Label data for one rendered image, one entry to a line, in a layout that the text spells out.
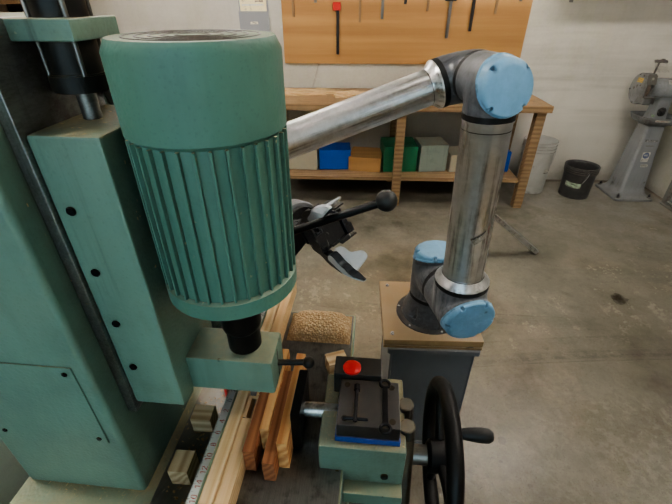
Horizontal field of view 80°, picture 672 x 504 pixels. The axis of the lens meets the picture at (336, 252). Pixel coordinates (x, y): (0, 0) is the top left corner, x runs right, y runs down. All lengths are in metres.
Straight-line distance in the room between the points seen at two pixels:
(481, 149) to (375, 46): 2.90
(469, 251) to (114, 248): 0.82
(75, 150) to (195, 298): 0.20
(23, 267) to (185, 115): 0.27
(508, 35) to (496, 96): 3.08
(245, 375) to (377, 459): 0.24
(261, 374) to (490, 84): 0.69
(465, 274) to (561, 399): 1.18
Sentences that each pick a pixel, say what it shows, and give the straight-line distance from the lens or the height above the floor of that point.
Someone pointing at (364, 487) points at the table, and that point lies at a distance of 0.75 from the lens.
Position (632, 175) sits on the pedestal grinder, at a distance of 4.42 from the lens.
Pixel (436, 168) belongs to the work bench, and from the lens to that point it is 3.65.
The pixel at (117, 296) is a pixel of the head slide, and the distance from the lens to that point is 0.58.
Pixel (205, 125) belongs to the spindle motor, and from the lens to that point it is 0.40.
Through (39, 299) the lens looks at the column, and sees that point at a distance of 0.59.
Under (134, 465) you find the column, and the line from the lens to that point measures 0.82.
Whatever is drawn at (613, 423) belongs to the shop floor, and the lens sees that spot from 2.20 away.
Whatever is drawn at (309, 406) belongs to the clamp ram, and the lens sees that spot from 0.71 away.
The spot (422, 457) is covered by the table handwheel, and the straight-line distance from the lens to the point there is 0.84.
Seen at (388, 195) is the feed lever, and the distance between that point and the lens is 0.63.
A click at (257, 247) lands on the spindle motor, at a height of 1.29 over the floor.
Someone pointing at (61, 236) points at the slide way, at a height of 1.30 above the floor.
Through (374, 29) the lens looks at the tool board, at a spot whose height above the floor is 1.31.
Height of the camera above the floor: 1.54
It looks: 33 degrees down
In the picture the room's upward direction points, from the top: straight up
